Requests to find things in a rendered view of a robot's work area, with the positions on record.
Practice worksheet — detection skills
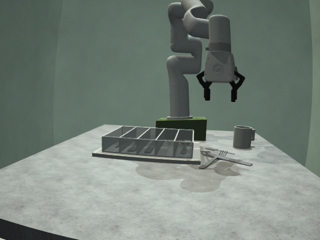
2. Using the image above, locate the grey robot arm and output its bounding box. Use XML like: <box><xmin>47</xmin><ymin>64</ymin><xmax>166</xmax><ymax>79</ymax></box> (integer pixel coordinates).
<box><xmin>166</xmin><ymin>0</ymin><xmax>231</xmax><ymax>120</ymax></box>

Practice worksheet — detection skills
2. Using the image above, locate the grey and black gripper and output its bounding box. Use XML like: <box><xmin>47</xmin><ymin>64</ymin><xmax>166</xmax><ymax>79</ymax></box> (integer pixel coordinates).
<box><xmin>196</xmin><ymin>50</ymin><xmax>245</xmax><ymax>102</ymax></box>

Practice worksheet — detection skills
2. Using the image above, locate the dark grey mug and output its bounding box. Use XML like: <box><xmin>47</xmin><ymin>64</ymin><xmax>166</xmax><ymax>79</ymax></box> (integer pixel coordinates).
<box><xmin>233</xmin><ymin>126</ymin><xmax>256</xmax><ymax>149</ymax></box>

